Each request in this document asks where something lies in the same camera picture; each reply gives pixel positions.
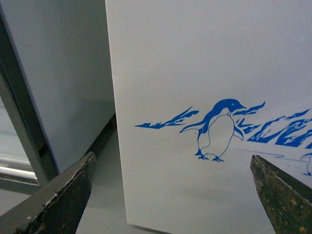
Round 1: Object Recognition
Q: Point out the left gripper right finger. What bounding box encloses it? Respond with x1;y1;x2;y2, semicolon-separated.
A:
250;155;312;234

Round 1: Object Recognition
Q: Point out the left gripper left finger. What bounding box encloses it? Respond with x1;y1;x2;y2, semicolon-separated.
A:
0;152;97;234

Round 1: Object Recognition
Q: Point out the white chest freezer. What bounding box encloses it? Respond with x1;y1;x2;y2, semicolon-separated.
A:
106;0;312;234

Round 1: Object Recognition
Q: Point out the grey metal shelf frame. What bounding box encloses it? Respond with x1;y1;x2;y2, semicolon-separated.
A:
0;14;58;194

